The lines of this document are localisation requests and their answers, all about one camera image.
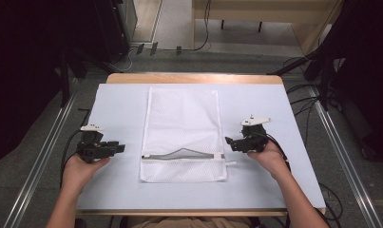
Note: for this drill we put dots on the metal floor rail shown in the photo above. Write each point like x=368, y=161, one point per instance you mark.
x=40, y=164
x=344, y=158

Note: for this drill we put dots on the white mesh laundry bag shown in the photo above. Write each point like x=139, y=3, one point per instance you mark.
x=182, y=126

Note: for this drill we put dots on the light blue table mat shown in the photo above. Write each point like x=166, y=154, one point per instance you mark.
x=122, y=104

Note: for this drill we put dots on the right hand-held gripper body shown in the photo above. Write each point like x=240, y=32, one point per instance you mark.
x=254, y=136

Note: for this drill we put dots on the person's left hand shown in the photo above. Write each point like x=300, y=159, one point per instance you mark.
x=80, y=169

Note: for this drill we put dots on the black cabinet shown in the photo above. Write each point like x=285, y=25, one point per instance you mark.
x=116, y=28

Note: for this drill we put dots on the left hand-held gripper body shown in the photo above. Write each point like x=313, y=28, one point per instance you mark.
x=90, y=148

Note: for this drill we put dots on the black curtain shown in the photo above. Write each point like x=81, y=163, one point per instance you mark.
x=21, y=69
x=366, y=63

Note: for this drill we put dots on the black metal stand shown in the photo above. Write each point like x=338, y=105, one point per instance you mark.
x=65, y=79
x=323, y=76

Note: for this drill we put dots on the person's beige clothing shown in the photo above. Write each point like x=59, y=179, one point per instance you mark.
x=192, y=222

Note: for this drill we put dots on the person's right hand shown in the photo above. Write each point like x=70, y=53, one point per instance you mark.
x=268, y=158

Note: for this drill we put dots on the wooden table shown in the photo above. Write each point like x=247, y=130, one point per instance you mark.
x=192, y=78

